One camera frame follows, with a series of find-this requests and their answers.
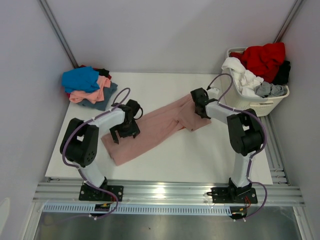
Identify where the dusty pink graphic t-shirt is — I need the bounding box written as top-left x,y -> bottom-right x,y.
101,94 -> 211,166

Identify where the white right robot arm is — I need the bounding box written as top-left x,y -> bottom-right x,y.
190,88 -> 267,202

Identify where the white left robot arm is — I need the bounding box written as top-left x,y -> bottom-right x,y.
59,99 -> 144,201

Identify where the white perforated laundry basket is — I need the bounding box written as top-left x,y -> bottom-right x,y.
220,47 -> 290,117

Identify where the slate blue t-shirt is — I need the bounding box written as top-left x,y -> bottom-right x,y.
77,82 -> 118,112

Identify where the salmon pink t-shirt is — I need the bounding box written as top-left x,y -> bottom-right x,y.
69,75 -> 111,104

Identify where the white t-shirt in basket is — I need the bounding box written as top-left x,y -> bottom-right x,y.
221,57 -> 264,98

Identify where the black folded t-shirt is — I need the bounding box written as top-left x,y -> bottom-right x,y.
94,68 -> 110,78

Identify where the grey t-shirt in basket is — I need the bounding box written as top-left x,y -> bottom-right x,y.
254,81 -> 288,98

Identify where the red t-shirt in basket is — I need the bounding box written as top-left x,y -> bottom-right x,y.
229,42 -> 286,83

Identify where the black t-shirt in basket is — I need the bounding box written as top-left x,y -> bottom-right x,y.
272,60 -> 291,85

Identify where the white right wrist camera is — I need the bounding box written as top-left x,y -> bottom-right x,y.
206,87 -> 220,99

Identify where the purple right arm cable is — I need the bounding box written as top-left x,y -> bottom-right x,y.
206,73 -> 269,222

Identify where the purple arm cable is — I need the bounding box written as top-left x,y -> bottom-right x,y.
61,87 -> 131,221
206,73 -> 269,222

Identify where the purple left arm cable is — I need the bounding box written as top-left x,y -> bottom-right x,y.
61,87 -> 131,221

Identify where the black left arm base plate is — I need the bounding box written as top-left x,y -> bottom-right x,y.
78,177 -> 124,202

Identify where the white slotted cable duct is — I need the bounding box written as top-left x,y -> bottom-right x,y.
42,202 -> 232,216

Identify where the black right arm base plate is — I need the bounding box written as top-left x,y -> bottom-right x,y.
206,187 -> 258,204

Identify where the aluminium mounting rail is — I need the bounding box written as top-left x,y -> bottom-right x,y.
32,178 -> 305,207

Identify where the right side aluminium rail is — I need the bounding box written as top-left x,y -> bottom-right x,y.
260,115 -> 291,186

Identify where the right aluminium frame post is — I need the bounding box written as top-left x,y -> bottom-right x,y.
273,0 -> 305,43

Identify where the aluminium frame post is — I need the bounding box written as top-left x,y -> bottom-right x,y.
37,0 -> 79,68
273,0 -> 305,43

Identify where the left aluminium frame post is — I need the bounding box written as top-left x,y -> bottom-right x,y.
37,0 -> 79,68

